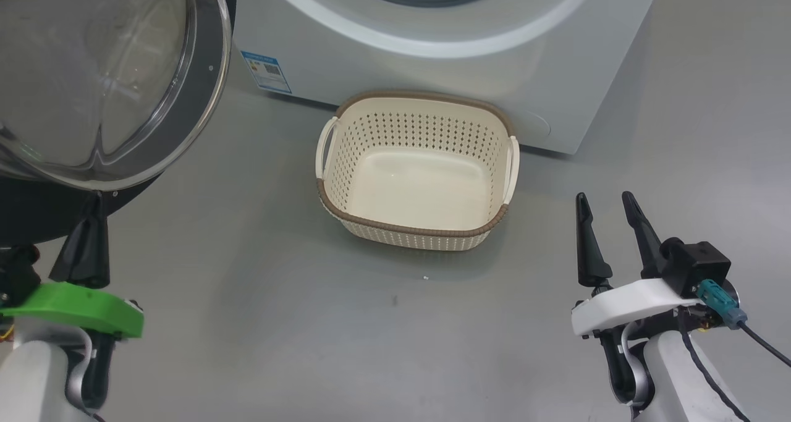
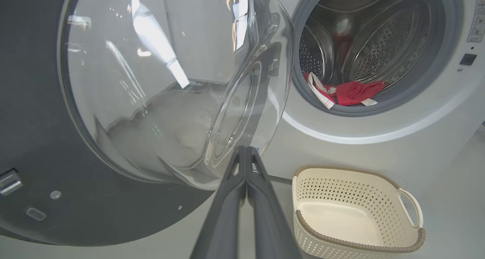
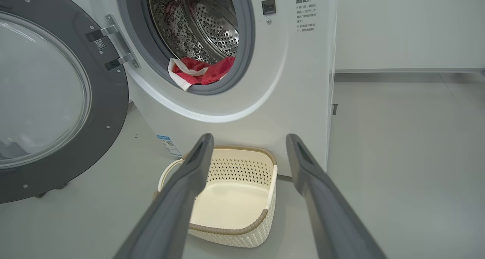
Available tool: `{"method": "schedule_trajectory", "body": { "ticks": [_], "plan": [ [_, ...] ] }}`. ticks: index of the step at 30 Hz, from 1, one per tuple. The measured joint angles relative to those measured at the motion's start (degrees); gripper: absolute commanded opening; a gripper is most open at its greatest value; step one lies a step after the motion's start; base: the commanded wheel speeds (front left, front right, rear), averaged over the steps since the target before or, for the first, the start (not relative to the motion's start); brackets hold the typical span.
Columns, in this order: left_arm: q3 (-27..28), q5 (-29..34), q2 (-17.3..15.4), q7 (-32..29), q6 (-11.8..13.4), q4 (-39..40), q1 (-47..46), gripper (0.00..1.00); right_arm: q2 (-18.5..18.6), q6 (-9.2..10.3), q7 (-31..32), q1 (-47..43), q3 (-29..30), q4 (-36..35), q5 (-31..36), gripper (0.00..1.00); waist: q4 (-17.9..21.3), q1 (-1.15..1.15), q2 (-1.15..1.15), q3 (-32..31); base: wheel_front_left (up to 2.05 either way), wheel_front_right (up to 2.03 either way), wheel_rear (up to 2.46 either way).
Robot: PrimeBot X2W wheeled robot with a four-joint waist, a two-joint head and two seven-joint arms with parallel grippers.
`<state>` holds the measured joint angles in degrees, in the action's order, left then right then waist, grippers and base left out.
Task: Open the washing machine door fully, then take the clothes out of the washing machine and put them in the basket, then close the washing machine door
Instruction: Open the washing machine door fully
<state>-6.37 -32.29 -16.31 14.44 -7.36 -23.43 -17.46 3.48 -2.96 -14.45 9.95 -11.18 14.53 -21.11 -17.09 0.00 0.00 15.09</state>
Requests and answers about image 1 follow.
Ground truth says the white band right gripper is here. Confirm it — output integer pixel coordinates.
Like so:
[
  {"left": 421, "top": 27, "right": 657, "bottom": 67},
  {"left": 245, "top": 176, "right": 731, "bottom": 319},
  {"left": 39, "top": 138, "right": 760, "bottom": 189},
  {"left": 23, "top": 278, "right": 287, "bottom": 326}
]
[{"left": 571, "top": 191, "right": 705, "bottom": 338}]

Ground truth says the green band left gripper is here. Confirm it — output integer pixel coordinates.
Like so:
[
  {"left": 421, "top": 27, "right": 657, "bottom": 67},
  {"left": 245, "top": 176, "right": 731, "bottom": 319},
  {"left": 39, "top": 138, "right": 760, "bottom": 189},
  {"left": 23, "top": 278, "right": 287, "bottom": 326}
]
[{"left": 0, "top": 190, "right": 145, "bottom": 339}]

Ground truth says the white front-load washing machine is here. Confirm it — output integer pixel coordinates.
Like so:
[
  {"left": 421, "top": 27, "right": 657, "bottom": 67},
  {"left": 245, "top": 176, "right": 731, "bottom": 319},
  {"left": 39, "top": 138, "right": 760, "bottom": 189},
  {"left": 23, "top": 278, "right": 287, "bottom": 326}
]
[{"left": 232, "top": 0, "right": 666, "bottom": 157}]

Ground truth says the cream perforated laundry basket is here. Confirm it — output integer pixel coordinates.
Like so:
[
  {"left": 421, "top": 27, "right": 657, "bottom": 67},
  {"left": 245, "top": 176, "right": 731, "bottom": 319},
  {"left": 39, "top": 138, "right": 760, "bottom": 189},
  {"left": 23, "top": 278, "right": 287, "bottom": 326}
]
[{"left": 315, "top": 90, "right": 520, "bottom": 251}]

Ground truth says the blue white energy label sticker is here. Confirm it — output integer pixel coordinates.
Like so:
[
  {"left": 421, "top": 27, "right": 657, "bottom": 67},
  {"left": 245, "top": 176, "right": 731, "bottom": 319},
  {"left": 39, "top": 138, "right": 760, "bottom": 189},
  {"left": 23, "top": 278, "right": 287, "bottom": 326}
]
[{"left": 241, "top": 50, "right": 293, "bottom": 95}]

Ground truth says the teal plug right camera cable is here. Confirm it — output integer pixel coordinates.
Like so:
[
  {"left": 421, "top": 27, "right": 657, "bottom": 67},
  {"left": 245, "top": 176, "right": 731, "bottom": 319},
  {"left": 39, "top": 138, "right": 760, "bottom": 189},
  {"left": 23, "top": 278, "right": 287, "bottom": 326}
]
[{"left": 695, "top": 279, "right": 791, "bottom": 368}]

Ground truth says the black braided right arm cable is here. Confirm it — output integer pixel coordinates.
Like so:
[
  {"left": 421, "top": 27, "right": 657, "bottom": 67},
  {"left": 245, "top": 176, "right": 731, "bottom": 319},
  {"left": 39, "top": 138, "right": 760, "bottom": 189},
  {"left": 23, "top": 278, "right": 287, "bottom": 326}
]
[{"left": 677, "top": 308, "right": 751, "bottom": 422}]

